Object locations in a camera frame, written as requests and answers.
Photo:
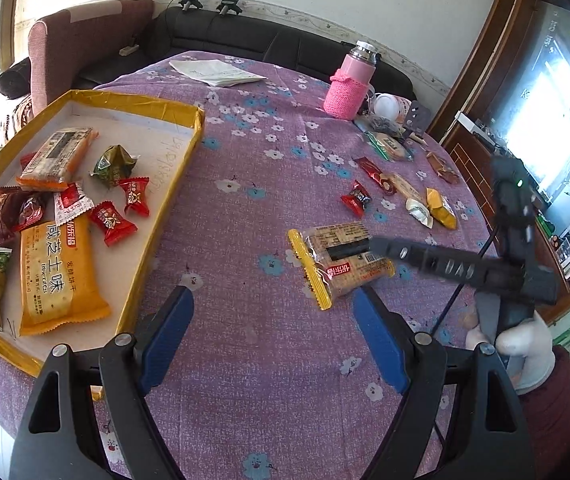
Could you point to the dark red snack packet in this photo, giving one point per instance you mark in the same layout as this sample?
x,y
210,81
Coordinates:
x,y
7,215

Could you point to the large orange cracker packet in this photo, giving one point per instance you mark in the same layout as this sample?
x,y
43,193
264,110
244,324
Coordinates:
x,y
57,280

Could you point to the purple floral tablecloth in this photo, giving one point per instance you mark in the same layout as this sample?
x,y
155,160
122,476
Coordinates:
x,y
265,385

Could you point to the person's right forearm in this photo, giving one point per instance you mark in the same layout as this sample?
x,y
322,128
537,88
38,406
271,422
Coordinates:
x,y
550,410

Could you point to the brown armchair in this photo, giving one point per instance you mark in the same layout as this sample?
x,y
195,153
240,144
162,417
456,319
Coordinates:
x,y
75,45

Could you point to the dark red snack bar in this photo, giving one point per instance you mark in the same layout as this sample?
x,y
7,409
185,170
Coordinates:
x,y
372,174

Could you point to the grey phone stand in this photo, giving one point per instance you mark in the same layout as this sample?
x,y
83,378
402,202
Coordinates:
x,y
417,117

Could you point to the black sofa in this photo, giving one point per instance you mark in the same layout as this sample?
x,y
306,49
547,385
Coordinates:
x,y
265,42

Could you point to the black cushion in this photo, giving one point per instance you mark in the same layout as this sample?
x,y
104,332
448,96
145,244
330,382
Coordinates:
x,y
12,77

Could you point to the cracker packet with yellow ends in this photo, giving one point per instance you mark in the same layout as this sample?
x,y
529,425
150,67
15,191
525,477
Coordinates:
x,y
340,265

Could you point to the clear cracker packet orange end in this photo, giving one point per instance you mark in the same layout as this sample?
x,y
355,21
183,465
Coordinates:
x,y
405,187

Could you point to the biscuit bag with green seal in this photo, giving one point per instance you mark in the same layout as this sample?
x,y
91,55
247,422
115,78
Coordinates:
x,y
390,146

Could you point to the yellow-edged cardboard tray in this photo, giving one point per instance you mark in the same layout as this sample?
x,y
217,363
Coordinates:
x,y
130,125

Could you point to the white and green snack packet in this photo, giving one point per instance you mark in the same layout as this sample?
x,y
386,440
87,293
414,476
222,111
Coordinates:
x,y
419,212

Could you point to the brown snack bar wrapper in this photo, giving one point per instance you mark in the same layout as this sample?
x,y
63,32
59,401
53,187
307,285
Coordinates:
x,y
442,167

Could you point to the white plastic jar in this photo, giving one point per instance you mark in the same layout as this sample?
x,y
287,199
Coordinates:
x,y
390,106

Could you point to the wooden cabinet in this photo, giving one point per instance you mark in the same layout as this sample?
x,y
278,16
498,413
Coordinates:
x,y
462,157

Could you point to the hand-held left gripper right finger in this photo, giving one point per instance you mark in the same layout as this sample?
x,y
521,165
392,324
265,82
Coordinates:
x,y
380,342

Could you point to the person's right hand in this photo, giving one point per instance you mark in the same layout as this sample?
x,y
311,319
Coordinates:
x,y
530,355

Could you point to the glass window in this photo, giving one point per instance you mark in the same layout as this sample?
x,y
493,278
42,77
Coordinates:
x,y
560,110

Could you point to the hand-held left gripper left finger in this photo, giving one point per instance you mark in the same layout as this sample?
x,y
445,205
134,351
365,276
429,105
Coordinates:
x,y
165,332

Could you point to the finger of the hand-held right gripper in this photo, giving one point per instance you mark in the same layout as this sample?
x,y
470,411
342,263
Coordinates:
x,y
445,262

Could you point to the black clamp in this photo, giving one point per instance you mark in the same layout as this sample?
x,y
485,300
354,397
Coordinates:
x,y
191,1
229,5

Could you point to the white power strip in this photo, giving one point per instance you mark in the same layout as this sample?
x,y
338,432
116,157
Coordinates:
x,y
475,125

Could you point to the small cracker packet orange ends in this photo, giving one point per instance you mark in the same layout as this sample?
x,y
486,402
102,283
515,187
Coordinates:
x,y
60,155

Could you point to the folded white paper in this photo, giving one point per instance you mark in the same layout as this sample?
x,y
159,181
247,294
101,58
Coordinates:
x,y
215,72

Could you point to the pink bottle with knitted sleeve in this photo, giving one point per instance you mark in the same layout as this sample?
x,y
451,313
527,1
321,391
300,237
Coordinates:
x,y
347,87

